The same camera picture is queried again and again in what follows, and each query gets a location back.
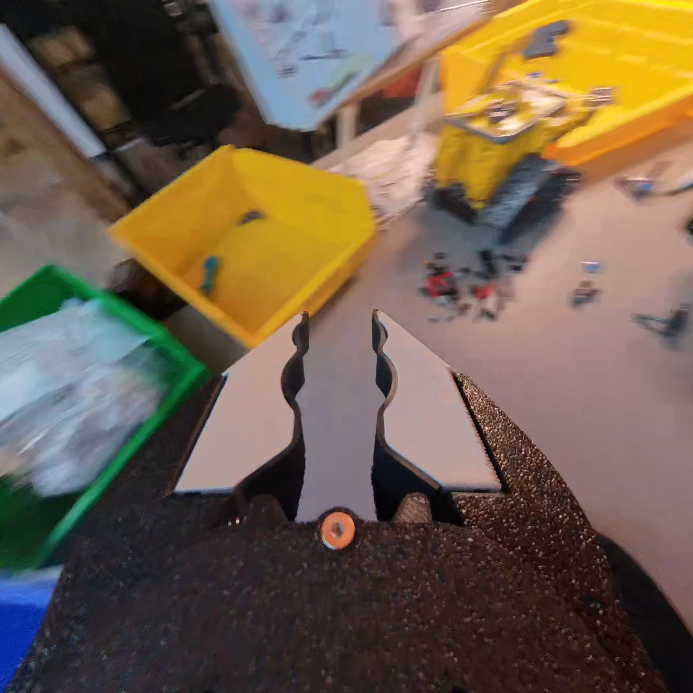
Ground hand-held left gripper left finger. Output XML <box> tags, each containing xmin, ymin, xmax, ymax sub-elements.
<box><xmin>174</xmin><ymin>314</ymin><xmax>309</xmax><ymax>516</ymax></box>

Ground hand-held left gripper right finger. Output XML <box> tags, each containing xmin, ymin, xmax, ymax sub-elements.
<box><xmin>373</xmin><ymin>311</ymin><xmax>504</xmax><ymax>518</ymax></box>

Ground dark beam with axle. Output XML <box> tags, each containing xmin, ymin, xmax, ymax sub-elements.
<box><xmin>634</xmin><ymin>307</ymin><xmax>690</xmax><ymax>340</ymax></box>

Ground yellow parts tray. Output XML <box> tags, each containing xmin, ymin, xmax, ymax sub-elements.
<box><xmin>439</xmin><ymin>0</ymin><xmax>693</xmax><ymax>169</ymax></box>

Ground green storage bin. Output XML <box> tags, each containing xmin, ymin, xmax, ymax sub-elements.
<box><xmin>0</xmin><ymin>265</ymin><xmax>209</xmax><ymax>571</ymax></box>

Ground pile of small pins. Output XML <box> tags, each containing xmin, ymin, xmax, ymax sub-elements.
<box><xmin>420</xmin><ymin>252</ymin><xmax>531</xmax><ymax>322</ymax></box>

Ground clear plastic bag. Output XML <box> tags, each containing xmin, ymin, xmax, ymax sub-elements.
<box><xmin>0</xmin><ymin>298</ymin><xmax>179</xmax><ymax>499</ymax></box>

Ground yellow storage bin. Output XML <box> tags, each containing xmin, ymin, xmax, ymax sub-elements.
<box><xmin>109</xmin><ymin>145</ymin><xmax>379</xmax><ymax>348</ymax></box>

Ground printed paper sheets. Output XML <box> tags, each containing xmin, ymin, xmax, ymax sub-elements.
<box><xmin>341</xmin><ymin>132</ymin><xmax>439</xmax><ymax>223</ymax></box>

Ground yellow tracked toy robot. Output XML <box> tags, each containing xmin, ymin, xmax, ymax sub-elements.
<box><xmin>431</xmin><ymin>74</ymin><xmax>583</xmax><ymax>241</ymax></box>

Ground blue storage bin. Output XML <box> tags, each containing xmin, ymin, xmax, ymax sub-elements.
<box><xmin>0</xmin><ymin>569</ymin><xmax>62</xmax><ymax>693</ymax></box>

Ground grey axle assembly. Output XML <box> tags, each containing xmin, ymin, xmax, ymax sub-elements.
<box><xmin>618</xmin><ymin>174</ymin><xmax>663</xmax><ymax>202</ymax></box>

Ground instruction booklet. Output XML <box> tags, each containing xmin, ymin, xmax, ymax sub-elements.
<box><xmin>206</xmin><ymin>0</ymin><xmax>410</xmax><ymax>133</ymax></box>

